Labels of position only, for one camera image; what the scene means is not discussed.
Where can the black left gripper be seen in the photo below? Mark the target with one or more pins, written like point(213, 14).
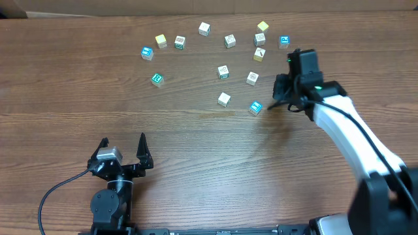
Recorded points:
point(145, 161)

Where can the blue letter wooden block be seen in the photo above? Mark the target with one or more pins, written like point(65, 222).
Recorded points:
point(255, 108)

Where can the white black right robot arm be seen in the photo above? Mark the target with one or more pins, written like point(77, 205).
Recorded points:
point(386, 197)

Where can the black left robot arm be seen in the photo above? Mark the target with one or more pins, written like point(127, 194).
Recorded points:
point(112, 207)

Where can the blue letter P block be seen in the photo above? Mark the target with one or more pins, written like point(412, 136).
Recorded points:
point(284, 42)

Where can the yellow sided tool picture block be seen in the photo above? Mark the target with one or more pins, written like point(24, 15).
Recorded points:
point(259, 54)

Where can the white picture block right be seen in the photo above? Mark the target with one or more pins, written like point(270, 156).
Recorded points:
point(259, 39)

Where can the white picture block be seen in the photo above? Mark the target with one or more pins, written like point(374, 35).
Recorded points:
point(230, 41)
point(259, 39)

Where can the shell picture wooden block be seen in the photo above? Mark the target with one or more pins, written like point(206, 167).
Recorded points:
point(252, 78)

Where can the yellow block top right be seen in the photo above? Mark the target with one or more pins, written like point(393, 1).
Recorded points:
point(262, 27)

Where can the green letter R block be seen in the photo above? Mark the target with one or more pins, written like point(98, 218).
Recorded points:
point(157, 80)

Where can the white picture block centre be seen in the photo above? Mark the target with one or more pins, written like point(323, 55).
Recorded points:
point(230, 41)

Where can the grapes picture green G block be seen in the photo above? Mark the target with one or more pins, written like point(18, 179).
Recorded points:
point(223, 72)

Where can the plain wooden block number 9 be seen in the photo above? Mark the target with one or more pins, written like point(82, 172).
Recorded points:
point(224, 99)

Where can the blue block far left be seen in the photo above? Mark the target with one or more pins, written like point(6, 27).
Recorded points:
point(147, 53)

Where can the white block top centre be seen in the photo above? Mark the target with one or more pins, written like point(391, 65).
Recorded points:
point(204, 29)

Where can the yellow block left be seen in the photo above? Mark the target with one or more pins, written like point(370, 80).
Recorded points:
point(161, 41)

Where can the red picture green block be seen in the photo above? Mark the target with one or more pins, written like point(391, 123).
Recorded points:
point(179, 42)

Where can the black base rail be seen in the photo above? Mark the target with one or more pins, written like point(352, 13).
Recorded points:
point(303, 229)

